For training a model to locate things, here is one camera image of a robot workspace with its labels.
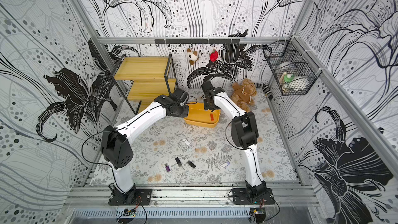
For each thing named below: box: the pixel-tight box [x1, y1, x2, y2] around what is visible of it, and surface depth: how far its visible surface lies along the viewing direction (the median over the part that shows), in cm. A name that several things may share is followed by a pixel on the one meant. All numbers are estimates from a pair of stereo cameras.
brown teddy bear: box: [230, 78, 258, 113], surface depth 109 cm
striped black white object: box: [261, 82, 274, 100], surface depth 121 cm
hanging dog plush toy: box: [187, 47, 199, 66], surface depth 95 cm
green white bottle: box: [283, 73, 295, 83], surface depth 80 cm
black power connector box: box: [249, 206, 266, 223], surface depth 71 cm
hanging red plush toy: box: [209, 48, 219, 63], surface depth 97 cm
